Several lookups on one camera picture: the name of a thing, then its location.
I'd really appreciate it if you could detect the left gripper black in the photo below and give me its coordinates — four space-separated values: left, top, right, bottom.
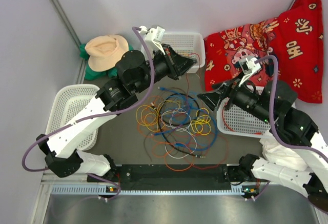
133 44 197 94

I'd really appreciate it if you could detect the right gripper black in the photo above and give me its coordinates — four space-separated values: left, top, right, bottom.
195 70 272 124

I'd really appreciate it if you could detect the thin red wire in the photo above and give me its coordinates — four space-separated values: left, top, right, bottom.
183 52 230 170

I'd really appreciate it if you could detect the orange thin cable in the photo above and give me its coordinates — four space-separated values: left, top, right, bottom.
135 95 195 171

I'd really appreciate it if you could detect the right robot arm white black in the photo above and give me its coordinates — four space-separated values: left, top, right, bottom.
198 80 327 212

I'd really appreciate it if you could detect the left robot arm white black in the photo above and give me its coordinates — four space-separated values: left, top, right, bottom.
38 44 197 181

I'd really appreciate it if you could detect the white basket back centre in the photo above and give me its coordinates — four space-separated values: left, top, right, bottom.
140 32 206 74

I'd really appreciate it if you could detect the white basket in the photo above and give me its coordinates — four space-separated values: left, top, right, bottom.
46 84 99 151
140 32 206 74
217 85 271 138

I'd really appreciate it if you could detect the white basket right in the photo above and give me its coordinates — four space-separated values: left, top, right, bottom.
217 85 271 138

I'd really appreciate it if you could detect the peach bucket hat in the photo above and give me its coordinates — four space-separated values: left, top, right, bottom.
85 35 129 72

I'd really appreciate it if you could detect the white cloth right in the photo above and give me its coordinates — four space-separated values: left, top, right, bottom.
259 137 308 171

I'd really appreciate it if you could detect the green cloth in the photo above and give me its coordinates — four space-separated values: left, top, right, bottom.
79 43 136 80

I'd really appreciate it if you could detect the black base bar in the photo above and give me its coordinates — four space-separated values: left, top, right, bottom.
87 164 247 191

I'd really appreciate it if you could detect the red printed pillow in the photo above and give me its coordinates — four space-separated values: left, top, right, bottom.
204 0 324 104

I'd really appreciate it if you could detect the white basket left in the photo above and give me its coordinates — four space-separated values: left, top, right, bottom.
46 84 99 151

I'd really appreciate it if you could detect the black cable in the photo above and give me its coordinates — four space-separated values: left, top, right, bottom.
157 93 207 158

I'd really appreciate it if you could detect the thin yellow wire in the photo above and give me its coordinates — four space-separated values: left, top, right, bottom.
191 108 218 136

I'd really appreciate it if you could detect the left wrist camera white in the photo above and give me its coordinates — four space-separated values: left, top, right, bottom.
139 26 165 54

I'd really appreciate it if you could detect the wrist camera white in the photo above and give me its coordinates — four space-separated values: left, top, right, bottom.
239 56 261 86
139 26 165 54

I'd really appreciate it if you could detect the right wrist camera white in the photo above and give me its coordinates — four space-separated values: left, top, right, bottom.
239 56 261 86

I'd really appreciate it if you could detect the blue cable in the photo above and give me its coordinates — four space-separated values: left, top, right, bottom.
152 87 218 152

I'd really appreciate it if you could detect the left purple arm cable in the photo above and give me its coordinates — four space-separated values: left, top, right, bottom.
22 26 156 193

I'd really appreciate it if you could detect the white slotted cable duct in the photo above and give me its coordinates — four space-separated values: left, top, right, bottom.
51 185 256 196

